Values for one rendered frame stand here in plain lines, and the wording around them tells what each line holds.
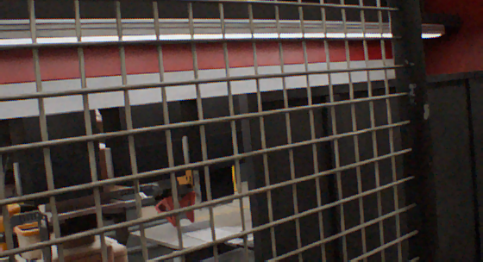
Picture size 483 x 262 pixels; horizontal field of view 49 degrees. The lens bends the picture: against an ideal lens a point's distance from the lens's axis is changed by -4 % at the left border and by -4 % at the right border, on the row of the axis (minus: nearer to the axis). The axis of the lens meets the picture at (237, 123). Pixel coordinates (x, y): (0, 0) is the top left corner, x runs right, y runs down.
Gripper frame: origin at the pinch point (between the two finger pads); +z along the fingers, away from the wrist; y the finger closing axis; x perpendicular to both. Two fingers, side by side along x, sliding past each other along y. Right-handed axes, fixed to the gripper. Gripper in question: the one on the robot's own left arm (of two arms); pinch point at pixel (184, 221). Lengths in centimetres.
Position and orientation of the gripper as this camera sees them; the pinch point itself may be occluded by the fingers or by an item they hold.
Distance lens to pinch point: 148.2
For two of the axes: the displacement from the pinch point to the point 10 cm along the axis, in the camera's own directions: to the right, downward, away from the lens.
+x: -5.1, 5.0, 6.9
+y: 7.6, -1.1, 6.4
